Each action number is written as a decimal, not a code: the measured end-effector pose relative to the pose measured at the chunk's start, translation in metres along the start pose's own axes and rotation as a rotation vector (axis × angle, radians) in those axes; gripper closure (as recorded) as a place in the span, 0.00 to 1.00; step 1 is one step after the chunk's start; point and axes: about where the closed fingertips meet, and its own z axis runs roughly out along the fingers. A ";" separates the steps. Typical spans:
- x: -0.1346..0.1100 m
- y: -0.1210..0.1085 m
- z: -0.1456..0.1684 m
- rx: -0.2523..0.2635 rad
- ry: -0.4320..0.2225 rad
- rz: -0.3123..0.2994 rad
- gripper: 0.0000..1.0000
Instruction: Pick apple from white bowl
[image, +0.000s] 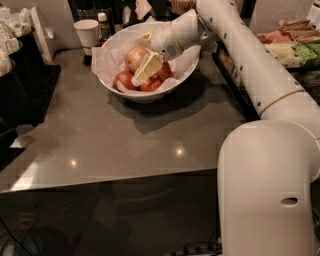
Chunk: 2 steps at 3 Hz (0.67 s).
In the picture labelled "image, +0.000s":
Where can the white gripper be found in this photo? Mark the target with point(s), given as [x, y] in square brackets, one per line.
[164, 43]

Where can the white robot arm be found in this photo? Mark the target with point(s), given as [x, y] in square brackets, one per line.
[265, 167]

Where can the white bowl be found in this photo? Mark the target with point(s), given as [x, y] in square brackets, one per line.
[146, 95]

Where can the red apple right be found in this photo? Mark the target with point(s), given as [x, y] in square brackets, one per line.
[165, 72]

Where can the red apple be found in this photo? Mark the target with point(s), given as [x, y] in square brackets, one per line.
[124, 78]
[165, 72]
[151, 84]

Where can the red apple front middle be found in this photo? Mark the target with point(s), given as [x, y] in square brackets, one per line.
[151, 84]

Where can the red apple front left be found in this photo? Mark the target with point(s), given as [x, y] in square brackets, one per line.
[124, 78]

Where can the white paper liner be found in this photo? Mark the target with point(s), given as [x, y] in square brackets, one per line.
[110, 56]

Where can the small brown glass bottle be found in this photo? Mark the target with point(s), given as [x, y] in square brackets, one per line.
[104, 27]

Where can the black container of stir sticks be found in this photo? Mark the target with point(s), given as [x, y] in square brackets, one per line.
[179, 7]

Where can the white paper cup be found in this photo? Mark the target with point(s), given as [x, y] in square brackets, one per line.
[88, 33]

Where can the black rubber mat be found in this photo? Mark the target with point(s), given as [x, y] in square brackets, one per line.
[42, 98]

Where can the black coffee machine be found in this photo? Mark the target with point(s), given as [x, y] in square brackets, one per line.
[18, 90]

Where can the black wire condiment rack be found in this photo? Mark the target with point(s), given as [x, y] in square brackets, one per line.
[308, 77]

